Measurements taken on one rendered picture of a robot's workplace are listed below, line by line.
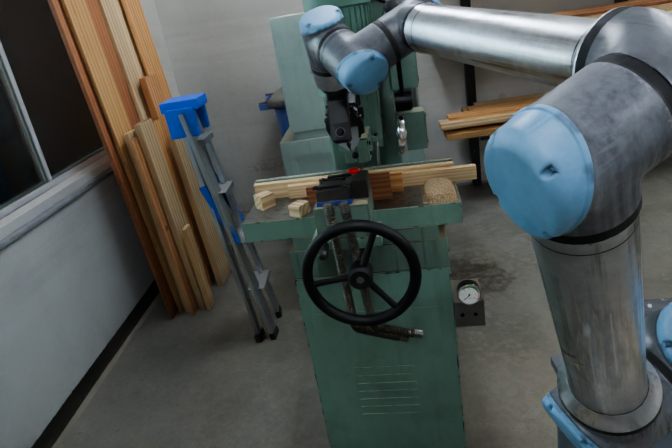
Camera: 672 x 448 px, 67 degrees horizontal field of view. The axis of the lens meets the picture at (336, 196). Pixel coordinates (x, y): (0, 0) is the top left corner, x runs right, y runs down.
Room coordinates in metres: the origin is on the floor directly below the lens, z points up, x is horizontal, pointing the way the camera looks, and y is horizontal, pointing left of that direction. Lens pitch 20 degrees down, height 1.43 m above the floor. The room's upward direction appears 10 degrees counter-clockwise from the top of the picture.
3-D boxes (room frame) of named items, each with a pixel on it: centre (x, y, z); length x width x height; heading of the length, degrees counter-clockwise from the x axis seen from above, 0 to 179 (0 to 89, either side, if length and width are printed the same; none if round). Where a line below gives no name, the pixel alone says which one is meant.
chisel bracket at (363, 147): (1.44, -0.09, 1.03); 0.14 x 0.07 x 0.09; 170
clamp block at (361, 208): (1.24, -0.02, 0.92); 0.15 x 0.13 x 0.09; 80
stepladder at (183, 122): (2.17, 0.51, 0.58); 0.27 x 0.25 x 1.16; 86
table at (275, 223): (1.32, -0.03, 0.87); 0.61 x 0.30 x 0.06; 80
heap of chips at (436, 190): (1.30, -0.28, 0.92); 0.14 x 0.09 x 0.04; 170
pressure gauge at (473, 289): (1.17, -0.31, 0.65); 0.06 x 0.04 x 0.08; 80
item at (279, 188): (1.45, -0.05, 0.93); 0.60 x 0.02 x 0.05; 80
